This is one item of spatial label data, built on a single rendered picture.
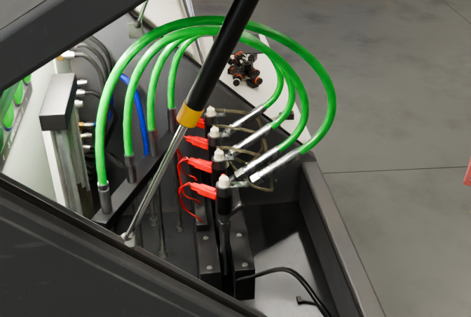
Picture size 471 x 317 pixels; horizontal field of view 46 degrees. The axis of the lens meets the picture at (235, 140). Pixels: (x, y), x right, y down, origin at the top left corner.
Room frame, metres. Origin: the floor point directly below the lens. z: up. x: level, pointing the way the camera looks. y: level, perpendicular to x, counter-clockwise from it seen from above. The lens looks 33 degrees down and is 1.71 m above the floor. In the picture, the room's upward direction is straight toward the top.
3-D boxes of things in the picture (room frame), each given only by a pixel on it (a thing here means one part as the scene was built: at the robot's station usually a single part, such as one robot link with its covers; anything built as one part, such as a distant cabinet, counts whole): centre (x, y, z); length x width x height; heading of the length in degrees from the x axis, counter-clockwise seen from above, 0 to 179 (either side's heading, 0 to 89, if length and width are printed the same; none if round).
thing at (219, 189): (0.75, 0.01, 1.03); 0.05 x 0.03 x 0.21; 98
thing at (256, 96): (1.47, -0.04, 0.97); 0.70 x 0.22 x 0.03; 8
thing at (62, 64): (0.96, 0.31, 1.20); 0.13 x 0.03 x 0.31; 8
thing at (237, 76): (1.50, -0.03, 1.01); 0.23 x 0.11 x 0.06; 8
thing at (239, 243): (0.87, 0.04, 0.91); 0.34 x 0.10 x 0.15; 8
